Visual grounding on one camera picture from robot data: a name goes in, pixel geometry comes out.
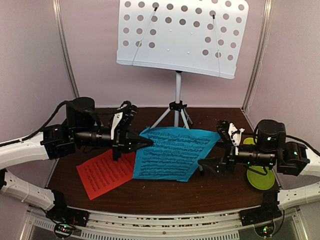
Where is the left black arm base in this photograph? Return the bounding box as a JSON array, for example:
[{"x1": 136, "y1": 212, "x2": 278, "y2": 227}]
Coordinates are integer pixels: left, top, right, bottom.
[{"x1": 46, "y1": 190, "x2": 89, "y2": 227}]

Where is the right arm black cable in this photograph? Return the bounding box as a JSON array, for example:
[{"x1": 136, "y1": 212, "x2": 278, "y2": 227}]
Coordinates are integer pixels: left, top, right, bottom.
[{"x1": 252, "y1": 124, "x2": 320, "y2": 156}]

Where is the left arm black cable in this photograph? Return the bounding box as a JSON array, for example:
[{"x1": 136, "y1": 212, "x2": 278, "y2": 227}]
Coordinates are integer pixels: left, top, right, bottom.
[{"x1": 0, "y1": 99, "x2": 131, "y2": 147}]

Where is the blue sheet music page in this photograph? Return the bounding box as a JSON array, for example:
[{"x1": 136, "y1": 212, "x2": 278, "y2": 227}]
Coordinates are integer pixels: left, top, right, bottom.
[{"x1": 132, "y1": 127, "x2": 221, "y2": 182}]

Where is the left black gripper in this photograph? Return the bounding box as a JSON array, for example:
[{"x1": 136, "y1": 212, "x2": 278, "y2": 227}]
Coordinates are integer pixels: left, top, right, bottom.
[{"x1": 73, "y1": 124, "x2": 154, "y2": 161}]

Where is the white folding music stand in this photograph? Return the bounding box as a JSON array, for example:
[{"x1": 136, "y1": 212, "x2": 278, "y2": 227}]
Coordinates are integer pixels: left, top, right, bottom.
[{"x1": 116, "y1": 0, "x2": 249, "y2": 128}]

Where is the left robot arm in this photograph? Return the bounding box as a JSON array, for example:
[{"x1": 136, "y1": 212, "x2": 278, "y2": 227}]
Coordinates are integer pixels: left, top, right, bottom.
[{"x1": 0, "y1": 97, "x2": 153, "y2": 222}]

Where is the aluminium corner post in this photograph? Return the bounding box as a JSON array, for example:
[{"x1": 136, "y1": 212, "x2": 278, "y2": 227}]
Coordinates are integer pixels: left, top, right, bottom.
[
  {"x1": 52, "y1": 0, "x2": 80, "y2": 98},
  {"x1": 242, "y1": 0, "x2": 275, "y2": 114}
]

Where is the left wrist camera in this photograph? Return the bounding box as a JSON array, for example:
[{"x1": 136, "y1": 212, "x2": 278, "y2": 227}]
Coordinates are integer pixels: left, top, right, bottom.
[{"x1": 110, "y1": 104, "x2": 127, "y2": 140}]

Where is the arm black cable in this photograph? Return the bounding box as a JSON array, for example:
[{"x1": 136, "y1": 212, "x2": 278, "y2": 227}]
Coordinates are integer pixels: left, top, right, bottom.
[
  {"x1": 0, "y1": 99, "x2": 131, "y2": 147},
  {"x1": 252, "y1": 124, "x2": 320, "y2": 156}
]

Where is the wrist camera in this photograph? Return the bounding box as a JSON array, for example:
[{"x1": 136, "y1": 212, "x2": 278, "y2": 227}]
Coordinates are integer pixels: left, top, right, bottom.
[
  {"x1": 110, "y1": 104, "x2": 127, "y2": 140},
  {"x1": 228, "y1": 122, "x2": 245, "y2": 146}
]

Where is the right aluminium corner post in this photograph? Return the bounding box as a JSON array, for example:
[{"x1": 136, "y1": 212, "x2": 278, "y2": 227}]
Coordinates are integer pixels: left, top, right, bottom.
[{"x1": 242, "y1": 0, "x2": 275, "y2": 114}]

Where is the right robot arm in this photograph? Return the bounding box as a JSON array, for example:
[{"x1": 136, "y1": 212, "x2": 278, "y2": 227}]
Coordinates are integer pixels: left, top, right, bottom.
[{"x1": 198, "y1": 119, "x2": 320, "y2": 191}]

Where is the yellow-green plastic plate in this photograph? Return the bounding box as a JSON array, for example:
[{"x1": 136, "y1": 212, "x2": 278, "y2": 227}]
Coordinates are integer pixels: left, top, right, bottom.
[{"x1": 246, "y1": 166, "x2": 276, "y2": 191}]

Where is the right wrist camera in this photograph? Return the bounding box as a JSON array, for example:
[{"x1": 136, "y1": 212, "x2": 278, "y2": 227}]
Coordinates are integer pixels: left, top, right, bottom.
[{"x1": 228, "y1": 122, "x2": 245, "y2": 146}]

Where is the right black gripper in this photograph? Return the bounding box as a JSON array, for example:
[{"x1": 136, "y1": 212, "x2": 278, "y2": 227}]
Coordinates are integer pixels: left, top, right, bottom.
[{"x1": 197, "y1": 134, "x2": 277, "y2": 180}]

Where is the red sheet music page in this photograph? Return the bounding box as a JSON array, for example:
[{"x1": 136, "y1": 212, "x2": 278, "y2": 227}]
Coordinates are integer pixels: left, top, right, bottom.
[{"x1": 76, "y1": 150, "x2": 136, "y2": 200}]

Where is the yellow-green plastic bowl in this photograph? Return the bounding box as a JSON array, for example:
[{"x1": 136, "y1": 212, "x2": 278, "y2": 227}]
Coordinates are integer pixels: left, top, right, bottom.
[{"x1": 243, "y1": 137, "x2": 256, "y2": 145}]

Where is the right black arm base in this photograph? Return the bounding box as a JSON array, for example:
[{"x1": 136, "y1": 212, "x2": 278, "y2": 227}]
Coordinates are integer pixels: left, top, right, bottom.
[{"x1": 239, "y1": 190, "x2": 283, "y2": 227}]

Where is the left aluminium corner post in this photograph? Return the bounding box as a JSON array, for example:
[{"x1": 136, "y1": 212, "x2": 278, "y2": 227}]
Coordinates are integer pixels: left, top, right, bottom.
[{"x1": 52, "y1": 0, "x2": 80, "y2": 98}]

